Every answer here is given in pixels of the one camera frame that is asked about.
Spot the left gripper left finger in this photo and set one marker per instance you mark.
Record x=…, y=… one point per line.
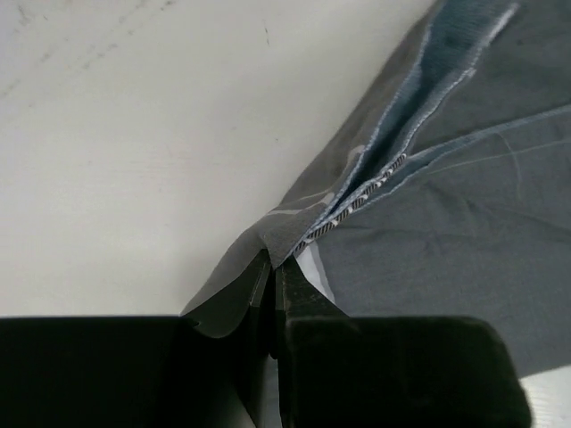
x=202, y=369

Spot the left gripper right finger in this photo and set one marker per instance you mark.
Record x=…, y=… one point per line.
x=340, y=371

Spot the grey cloth placemat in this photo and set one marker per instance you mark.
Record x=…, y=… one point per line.
x=447, y=190

